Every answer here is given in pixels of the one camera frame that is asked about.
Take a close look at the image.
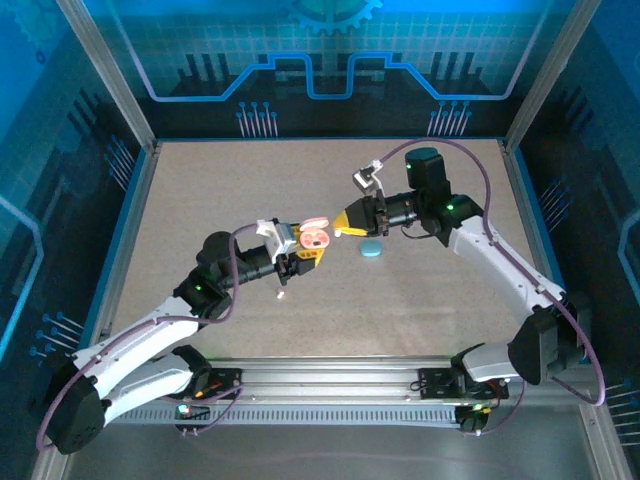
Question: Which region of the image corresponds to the black controller box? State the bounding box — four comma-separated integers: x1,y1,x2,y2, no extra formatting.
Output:
173,399,212,437

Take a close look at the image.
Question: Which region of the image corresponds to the aluminium side rail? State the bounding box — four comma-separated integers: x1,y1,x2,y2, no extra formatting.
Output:
29,141,161,480
499,139,634,480

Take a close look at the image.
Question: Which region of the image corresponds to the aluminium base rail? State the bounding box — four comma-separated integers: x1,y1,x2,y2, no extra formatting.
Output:
137,354,551,405

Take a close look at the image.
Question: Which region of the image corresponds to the aluminium frame post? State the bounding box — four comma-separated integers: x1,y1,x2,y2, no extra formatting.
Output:
502,0,604,151
53,0,160,154

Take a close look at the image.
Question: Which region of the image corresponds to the pink charging case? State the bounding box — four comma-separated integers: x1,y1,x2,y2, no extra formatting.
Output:
298,215,332,250

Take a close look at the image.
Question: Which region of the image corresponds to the grey slotted cable duct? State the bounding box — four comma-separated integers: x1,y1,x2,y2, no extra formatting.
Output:
107,403,466,427

